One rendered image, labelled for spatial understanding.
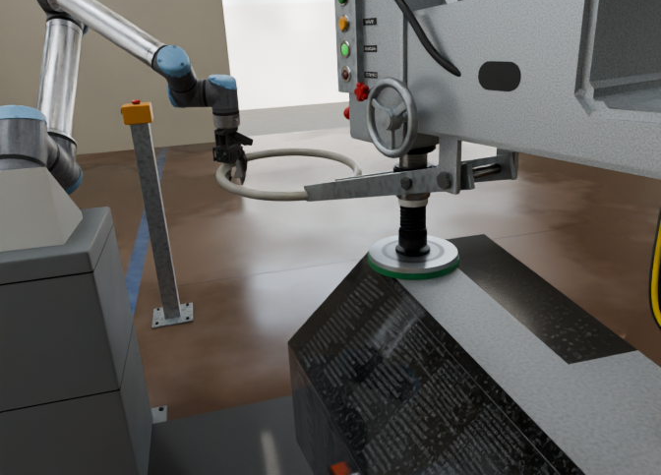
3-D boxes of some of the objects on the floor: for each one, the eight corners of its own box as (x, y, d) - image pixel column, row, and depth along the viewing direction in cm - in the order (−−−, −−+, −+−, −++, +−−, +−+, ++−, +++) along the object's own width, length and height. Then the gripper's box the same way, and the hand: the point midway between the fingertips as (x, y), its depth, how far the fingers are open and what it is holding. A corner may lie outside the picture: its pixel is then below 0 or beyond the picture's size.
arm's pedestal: (-23, 557, 148) (-129, 286, 118) (28, 435, 193) (-40, 217, 164) (161, 512, 158) (106, 255, 129) (167, 407, 204) (128, 199, 175)
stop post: (192, 304, 283) (160, 98, 246) (193, 322, 265) (158, 103, 228) (153, 310, 279) (115, 102, 241) (151, 328, 261) (109, 107, 223)
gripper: (204, 128, 178) (210, 186, 187) (232, 132, 173) (238, 192, 182) (219, 122, 185) (225, 179, 194) (248, 126, 180) (253, 184, 189)
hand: (236, 179), depth 190 cm, fingers closed on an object, 5 cm apart
